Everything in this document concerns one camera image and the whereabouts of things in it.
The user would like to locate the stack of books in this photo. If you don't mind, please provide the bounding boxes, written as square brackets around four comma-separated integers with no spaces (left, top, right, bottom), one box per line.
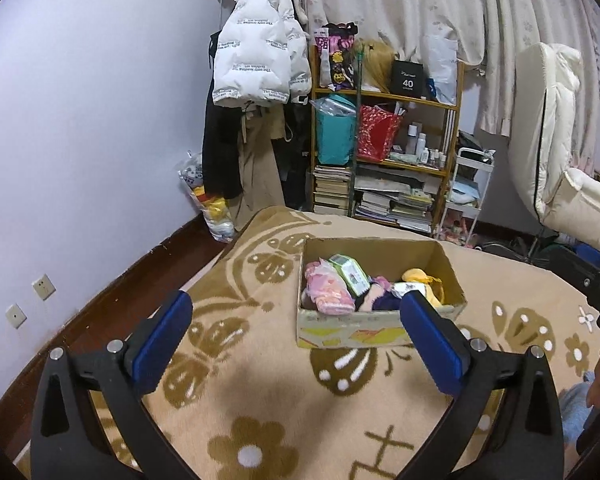
[312,165,353,216]

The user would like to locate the beige coat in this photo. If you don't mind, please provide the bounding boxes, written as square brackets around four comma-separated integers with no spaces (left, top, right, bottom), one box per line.
[237,102,293,226]

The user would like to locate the green tissue pack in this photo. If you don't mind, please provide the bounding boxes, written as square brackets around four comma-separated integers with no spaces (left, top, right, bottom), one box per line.
[328,253,371,296]

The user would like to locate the cream curtain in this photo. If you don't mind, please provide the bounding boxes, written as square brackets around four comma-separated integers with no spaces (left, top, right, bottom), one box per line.
[300,0,600,171]

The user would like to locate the light blue printed pants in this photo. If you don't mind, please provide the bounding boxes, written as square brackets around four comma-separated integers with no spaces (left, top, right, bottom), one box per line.
[560,372,598,448]

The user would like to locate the clear bag of toys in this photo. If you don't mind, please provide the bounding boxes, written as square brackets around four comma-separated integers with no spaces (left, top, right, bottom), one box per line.
[177,152,236,244]

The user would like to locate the white padded chair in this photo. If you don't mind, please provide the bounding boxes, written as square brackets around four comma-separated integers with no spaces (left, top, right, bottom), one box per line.
[507,42,600,251]

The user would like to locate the black coat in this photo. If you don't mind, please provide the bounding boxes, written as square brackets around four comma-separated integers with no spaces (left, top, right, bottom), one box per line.
[201,32,246,198]

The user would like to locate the pink plastic bag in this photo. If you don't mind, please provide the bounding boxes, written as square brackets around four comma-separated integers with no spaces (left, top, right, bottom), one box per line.
[302,258,356,316]

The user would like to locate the teal bag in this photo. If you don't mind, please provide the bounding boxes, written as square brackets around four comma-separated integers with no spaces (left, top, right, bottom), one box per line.
[314,94,357,166]

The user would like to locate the white trolley cart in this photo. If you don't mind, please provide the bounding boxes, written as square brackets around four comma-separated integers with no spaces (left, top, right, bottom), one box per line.
[437,147,496,248]

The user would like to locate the yellow bear plush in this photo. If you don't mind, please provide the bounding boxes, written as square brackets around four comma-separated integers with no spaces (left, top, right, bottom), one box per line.
[401,268,446,307]

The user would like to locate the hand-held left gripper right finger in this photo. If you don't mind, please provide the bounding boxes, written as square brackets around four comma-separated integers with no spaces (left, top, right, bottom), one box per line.
[399,290,566,480]

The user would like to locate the white puffer jacket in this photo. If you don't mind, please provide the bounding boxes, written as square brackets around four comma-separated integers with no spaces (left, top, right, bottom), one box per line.
[212,0,313,108]

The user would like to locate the group of toiletry bottles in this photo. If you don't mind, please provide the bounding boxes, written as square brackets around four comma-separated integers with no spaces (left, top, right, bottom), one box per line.
[405,122,453,166]

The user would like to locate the pink and black printed bag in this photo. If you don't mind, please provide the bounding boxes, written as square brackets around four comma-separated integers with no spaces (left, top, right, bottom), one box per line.
[317,22,361,88]

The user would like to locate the white plastic bag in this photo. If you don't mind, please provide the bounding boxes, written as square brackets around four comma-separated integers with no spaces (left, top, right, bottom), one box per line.
[422,35,461,106]

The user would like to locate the wooden shelf rack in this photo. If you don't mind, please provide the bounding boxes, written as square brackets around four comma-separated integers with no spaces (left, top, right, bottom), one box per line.
[310,45,466,236]

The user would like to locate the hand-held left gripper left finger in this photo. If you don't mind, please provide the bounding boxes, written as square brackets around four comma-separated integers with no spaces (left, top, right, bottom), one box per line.
[30,290,193,480]

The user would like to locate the printed cardboard box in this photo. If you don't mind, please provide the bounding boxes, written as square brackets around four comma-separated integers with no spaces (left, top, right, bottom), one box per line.
[296,236,468,350]

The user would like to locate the red patterned bag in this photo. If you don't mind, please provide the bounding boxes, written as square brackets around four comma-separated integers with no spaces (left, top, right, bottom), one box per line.
[356,105,403,162]

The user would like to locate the blonde wig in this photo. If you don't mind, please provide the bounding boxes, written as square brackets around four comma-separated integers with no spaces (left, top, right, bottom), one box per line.
[352,38,398,93]

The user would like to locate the black gift box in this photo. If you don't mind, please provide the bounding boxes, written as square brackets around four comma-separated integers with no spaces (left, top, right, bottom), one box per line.
[391,60,427,98]

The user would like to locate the dark hanging garment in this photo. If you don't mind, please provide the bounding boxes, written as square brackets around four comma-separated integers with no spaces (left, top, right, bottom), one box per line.
[275,105,313,211]

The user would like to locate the beige floral rug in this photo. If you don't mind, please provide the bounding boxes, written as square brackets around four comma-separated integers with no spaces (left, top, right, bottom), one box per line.
[15,205,600,480]

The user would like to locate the pile of magazines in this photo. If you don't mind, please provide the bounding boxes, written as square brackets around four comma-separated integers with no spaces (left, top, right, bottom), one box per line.
[352,165,436,233]

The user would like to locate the purple-haired plush doll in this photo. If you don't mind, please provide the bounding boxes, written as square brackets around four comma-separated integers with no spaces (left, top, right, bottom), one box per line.
[355,276,406,312]

